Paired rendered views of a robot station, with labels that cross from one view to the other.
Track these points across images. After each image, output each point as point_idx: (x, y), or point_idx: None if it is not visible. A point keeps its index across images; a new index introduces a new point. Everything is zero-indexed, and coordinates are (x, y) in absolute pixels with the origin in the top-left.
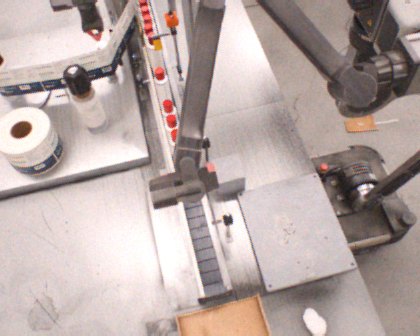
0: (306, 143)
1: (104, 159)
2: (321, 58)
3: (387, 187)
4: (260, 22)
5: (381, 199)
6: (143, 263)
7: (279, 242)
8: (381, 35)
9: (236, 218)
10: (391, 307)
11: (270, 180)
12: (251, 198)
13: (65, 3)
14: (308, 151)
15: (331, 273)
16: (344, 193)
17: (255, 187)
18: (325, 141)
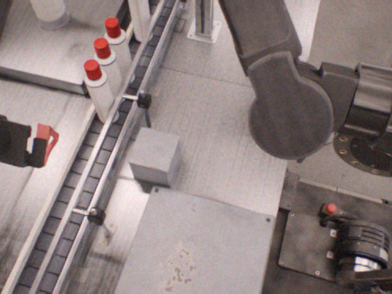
0: (339, 168)
1: (31, 64)
2: (237, 10)
3: (390, 281)
4: (371, 6)
5: (376, 290)
6: None
7: (159, 283)
8: None
9: (133, 218)
10: None
11: (209, 192)
12: (166, 203)
13: None
14: (336, 178)
15: None
16: (335, 254)
17: (184, 191)
18: (364, 177)
